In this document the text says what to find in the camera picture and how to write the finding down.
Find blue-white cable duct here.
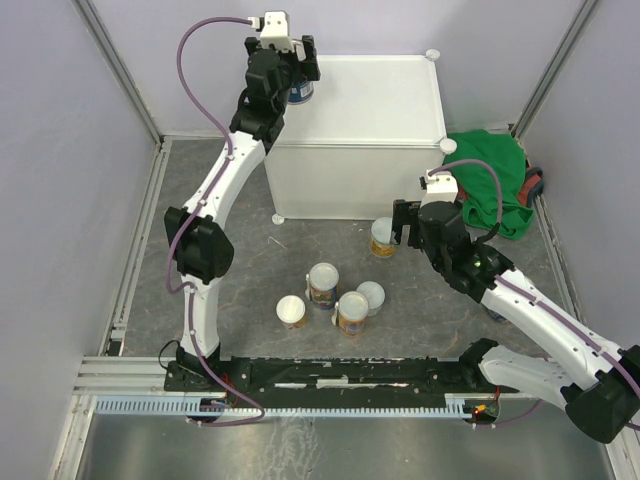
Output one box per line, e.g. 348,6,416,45
94,395,472,420

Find small orange can left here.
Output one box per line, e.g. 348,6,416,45
276,295,306,329

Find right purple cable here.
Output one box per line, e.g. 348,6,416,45
429,159,640,431

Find red cloth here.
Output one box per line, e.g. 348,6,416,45
517,167,545,208

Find white cube counter cabinet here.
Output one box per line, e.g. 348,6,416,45
265,49,457,221

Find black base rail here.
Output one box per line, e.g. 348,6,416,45
164,355,481,409

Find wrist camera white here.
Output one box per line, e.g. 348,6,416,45
419,170,458,206
247,11,295,53

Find aluminium frame rail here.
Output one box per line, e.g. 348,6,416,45
48,1,171,479

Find clear-lid can right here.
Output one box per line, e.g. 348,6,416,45
356,281,386,317

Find blue can with pull-tab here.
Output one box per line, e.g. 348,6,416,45
288,77,314,105

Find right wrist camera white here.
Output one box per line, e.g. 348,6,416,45
419,170,458,206

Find green cloth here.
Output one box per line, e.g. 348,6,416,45
445,130,534,240

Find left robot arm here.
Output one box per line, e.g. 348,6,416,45
164,35,320,390

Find tall can white lid centre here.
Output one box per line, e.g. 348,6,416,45
305,262,339,310

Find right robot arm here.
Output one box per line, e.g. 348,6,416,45
391,200,639,444

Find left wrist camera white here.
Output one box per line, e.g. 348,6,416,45
247,11,295,53

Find orange can near cabinet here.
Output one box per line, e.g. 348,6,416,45
369,217,396,258

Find orange can front centre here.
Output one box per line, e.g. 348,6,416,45
331,291,369,337

